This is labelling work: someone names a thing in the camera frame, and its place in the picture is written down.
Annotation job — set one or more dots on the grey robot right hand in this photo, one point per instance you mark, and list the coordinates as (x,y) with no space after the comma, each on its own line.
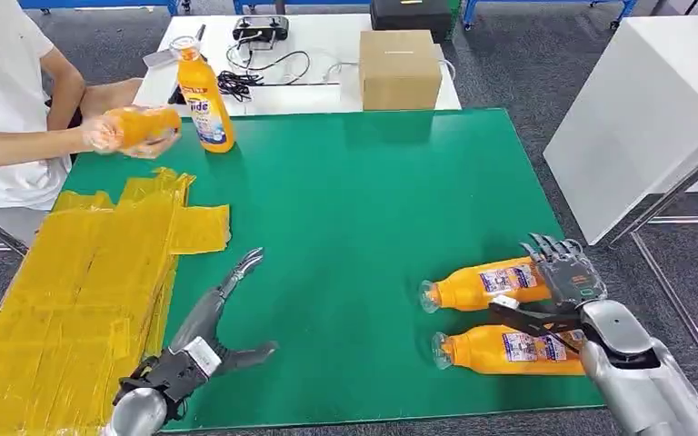
(572,277)

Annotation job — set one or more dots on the person's left hand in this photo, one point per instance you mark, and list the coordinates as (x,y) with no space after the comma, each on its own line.
(153,147)

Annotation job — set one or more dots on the person's right hand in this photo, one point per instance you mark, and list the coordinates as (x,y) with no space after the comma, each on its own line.
(99,133)

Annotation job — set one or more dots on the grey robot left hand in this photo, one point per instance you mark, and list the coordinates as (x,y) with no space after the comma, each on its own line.
(201,316)

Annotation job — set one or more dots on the orange drink bottle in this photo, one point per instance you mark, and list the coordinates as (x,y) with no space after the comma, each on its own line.
(144,125)
(204,102)
(475,286)
(487,352)

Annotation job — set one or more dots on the phone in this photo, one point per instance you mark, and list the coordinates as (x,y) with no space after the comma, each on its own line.
(157,59)

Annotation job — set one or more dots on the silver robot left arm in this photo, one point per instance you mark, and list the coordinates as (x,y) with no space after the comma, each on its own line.
(138,412)

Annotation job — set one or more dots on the tablet with dark cover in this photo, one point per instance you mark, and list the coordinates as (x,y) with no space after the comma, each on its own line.
(174,96)

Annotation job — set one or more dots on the person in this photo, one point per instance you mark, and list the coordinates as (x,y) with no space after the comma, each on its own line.
(0,72)

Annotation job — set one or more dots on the yellow taped sheet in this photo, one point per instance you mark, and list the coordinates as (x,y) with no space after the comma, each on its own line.
(72,289)

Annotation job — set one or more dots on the large white board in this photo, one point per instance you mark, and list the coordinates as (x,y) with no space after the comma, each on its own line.
(626,132)

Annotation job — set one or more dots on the black controller device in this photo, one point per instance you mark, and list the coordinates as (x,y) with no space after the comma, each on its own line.
(260,29)

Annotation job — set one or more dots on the green table mat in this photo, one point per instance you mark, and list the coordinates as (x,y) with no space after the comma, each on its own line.
(355,210)

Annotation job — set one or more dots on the cardboard box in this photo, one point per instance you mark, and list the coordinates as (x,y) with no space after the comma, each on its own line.
(400,72)

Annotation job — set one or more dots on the black case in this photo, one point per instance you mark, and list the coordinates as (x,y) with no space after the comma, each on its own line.
(412,18)

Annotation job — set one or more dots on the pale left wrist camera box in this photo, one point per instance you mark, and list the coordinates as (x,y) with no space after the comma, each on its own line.
(203,356)

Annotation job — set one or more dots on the blue metal frame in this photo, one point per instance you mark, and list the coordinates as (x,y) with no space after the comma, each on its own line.
(566,2)
(313,3)
(84,3)

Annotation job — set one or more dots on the grey metal frame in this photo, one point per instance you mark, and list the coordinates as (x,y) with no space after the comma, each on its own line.
(674,191)

